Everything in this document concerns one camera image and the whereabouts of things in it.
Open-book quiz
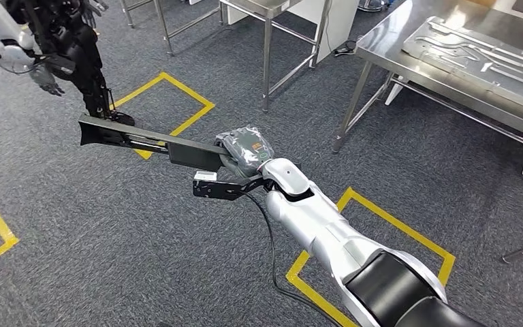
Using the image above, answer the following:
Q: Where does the stainless steel table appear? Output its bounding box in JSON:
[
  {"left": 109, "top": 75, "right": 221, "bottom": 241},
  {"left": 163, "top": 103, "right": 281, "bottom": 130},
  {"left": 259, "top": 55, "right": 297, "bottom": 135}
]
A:
[
  {"left": 119, "top": 0, "right": 224, "bottom": 57},
  {"left": 218, "top": 0, "right": 334, "bottom": 114}
]

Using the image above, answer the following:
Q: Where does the black camera cable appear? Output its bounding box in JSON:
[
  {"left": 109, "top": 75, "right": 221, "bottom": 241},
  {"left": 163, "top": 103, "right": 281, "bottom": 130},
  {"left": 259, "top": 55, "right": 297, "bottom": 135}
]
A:
[{"left": 243, "top": 191, "right": 344, "bottom": 327}]

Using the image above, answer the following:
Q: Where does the small black device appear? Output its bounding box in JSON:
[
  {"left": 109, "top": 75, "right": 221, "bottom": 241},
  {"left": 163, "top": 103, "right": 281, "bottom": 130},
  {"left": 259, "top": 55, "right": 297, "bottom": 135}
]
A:
[{"left": 333, "top": 40, "right": 358, "bottom": 58}]

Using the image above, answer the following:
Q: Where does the thin black power cable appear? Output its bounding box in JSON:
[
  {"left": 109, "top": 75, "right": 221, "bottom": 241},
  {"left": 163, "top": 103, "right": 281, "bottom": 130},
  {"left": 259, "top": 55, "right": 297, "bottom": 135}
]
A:
[{"left": 322, "top": 0, "right": 348, "bottom": 55}]

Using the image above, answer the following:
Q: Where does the black plastic license plate bracket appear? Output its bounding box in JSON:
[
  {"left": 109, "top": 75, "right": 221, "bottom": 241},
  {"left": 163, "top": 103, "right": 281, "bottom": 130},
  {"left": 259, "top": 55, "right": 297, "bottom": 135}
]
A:
[{"left": 78, "top": 113, "right": 231, "bottom": 172}]

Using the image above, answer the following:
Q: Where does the black camera bracket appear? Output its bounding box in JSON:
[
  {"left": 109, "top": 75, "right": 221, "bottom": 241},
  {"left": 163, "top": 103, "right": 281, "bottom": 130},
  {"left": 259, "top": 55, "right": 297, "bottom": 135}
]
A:
[{"left": 192, "top": 173, "right": 272, "bottom": 202}]

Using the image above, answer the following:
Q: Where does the stamped silver metal panel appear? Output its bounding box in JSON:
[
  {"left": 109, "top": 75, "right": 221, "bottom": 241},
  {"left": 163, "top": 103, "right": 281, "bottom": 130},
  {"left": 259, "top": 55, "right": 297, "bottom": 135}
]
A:
[{"left": 401, "top": 16, "right": 523, "bottom": 119}]

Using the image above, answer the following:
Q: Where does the stainless steel workbench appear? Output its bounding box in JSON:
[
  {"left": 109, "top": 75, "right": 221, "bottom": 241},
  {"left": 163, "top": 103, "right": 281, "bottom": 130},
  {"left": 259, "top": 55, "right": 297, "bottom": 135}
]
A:
[{"left": 331, "top": 0, "right": 523, "bottom": 265}]

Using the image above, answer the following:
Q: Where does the black humanoid robot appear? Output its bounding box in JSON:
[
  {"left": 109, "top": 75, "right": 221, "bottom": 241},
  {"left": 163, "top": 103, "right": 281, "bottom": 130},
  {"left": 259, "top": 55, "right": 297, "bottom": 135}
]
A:
[{"left": 0, "top": 0, "right": 136, "bottom": 128}]

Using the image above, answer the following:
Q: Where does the white board panel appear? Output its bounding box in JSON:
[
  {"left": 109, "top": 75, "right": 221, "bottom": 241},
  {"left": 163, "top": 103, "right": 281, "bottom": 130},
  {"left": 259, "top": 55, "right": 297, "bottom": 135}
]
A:
[{"left": 227, "top": 0, "right": 362, "bottom": 69}]

